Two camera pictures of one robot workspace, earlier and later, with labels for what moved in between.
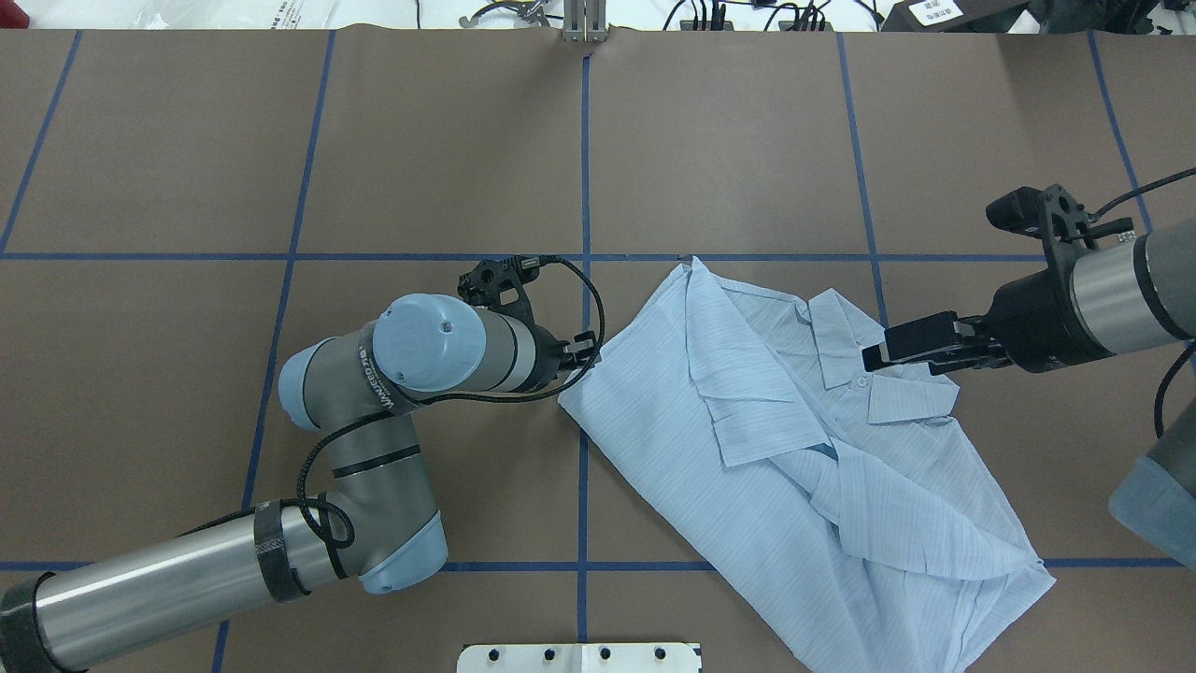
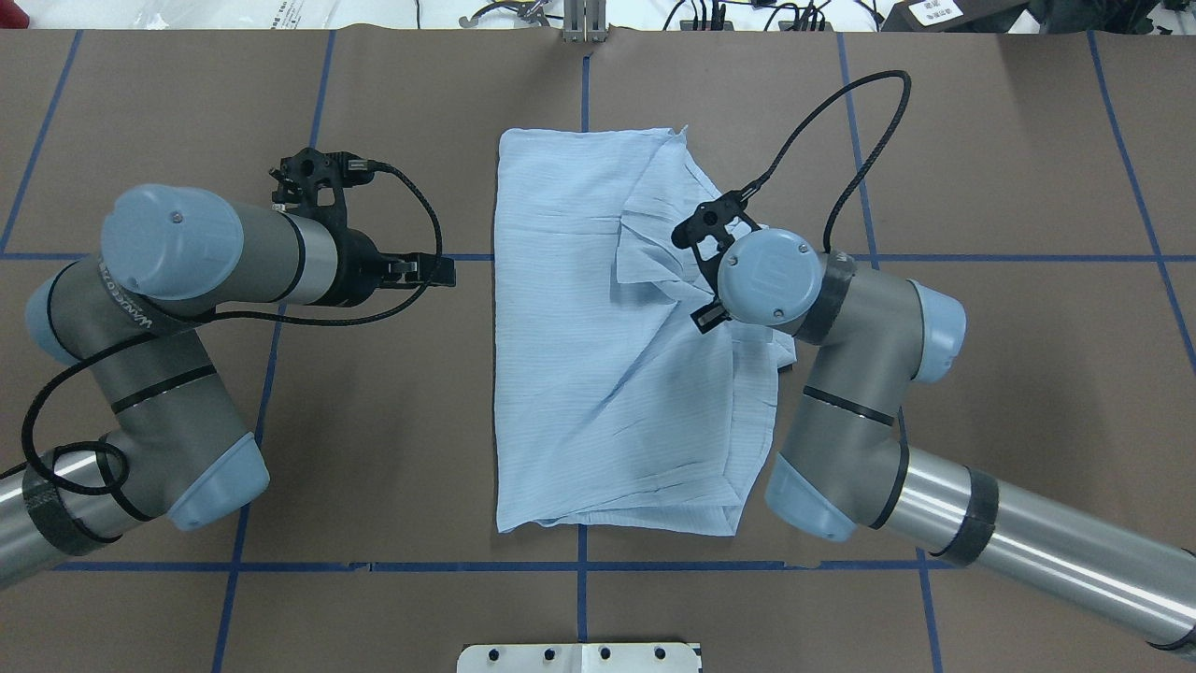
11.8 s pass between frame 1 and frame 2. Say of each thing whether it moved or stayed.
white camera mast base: stayed
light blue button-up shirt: moved
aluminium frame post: stayed
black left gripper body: moved
